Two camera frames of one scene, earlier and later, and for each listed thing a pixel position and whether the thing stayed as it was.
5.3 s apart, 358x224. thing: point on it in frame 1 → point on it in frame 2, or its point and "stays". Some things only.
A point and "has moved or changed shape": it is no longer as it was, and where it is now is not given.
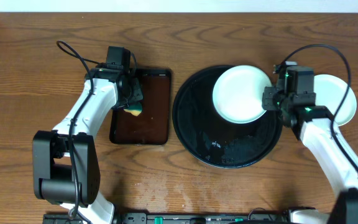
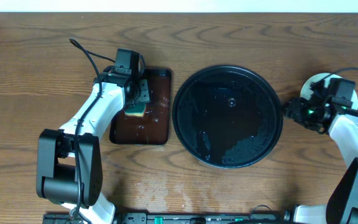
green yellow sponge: (135, 109) has moved or changed shape
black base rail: (181, 218) stays
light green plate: (237, 93) → (306, 89)
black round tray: (214, 139) stays
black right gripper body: (274, 100) → (307, 114)
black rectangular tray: (151, 126) stays
